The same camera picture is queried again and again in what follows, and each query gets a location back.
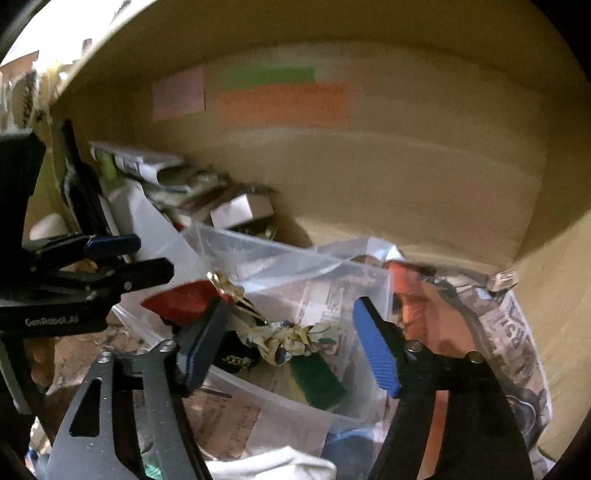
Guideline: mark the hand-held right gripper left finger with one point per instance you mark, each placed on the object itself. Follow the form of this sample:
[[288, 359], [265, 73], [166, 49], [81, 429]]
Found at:
[[203, 347]]

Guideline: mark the black pouch with gold print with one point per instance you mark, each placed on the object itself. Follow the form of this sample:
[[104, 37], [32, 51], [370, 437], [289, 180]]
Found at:
[[235, 357]]

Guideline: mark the orange paper label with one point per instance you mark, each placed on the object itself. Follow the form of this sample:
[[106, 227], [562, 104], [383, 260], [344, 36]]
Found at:
[[284, 106]]

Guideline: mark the red cloth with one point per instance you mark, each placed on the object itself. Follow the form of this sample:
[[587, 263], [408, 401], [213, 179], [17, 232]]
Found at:
[[184, 302]]

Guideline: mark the small grey box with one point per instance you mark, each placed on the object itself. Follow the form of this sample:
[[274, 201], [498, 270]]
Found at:
[[241, 210]]

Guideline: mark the large cardboard box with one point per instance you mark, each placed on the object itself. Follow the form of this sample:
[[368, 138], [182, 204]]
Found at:
[[415, 161]]

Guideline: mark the white cloth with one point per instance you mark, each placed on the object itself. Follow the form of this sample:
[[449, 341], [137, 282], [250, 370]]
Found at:
[[272, 466]]

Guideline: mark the printed cloth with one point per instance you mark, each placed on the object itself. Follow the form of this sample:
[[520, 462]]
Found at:
[[288, 341]]

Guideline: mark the blue cloth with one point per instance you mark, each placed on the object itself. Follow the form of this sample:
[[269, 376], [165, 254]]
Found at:
[[348, 454]]

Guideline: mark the green sponge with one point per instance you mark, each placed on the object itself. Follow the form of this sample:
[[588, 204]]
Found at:
[[318, 381]]

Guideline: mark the pink paper label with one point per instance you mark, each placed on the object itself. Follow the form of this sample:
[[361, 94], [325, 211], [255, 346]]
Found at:
[[178, 92]]

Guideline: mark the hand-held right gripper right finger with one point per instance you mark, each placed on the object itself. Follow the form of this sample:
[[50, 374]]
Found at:
[[376, 348]]

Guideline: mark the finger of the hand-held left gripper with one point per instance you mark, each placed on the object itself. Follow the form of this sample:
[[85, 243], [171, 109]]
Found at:
[[113, 245], [138, 276]]

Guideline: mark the green paper label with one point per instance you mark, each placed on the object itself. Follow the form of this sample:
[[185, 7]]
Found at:
[[268, 77]]

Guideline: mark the clear plastic container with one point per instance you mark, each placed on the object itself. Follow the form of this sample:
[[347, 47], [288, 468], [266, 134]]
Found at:
[[304, 295]]

